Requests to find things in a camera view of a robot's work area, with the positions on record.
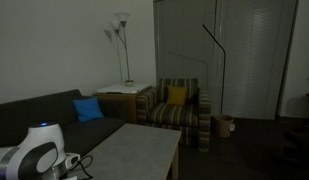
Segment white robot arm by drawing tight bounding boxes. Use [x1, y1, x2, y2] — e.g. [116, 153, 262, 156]
[0, 123, 80, 180]

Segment yellow cushion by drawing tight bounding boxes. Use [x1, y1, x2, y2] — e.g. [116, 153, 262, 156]
[167, 86, 187, 106]

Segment striped armchair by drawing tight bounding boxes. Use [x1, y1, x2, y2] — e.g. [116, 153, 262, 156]
[136, 78, 211, 152]

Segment white lamp base bowl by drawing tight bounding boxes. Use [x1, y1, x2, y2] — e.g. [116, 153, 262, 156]
[124, 80, 134, 87]

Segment wooden side table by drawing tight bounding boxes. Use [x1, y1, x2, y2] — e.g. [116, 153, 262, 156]
[94, 85, 150, 124]

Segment white board on side table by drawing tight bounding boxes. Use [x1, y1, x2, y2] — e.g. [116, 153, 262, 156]
[96, 83, 149, 94]

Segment grey coffee table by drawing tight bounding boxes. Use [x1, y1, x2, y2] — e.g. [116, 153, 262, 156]
[65, 123, 183, 180]

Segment blue throw pillow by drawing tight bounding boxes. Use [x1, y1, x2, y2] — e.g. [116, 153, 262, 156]
[73, 98, 103, 122]

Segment white multi-head floor lamp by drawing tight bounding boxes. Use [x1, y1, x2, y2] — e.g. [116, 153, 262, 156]
[104, 12, 132, 84]

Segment woven waste basket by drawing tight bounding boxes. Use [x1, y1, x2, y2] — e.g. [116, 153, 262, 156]
[215, 115, 235, 138]

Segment thin black floor lamp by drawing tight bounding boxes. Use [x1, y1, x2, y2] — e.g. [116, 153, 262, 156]
[202, 24, 227, 114]

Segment window blinds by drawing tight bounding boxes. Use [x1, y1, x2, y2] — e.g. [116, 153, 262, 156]
[154, 0, 298, 120]

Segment dark grey fabric sofa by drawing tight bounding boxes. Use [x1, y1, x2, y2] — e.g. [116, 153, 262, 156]
[0, 89, 127, 152]

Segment black cable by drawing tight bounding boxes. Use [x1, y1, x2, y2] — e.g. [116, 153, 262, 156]
[65, 154, 95, 180]

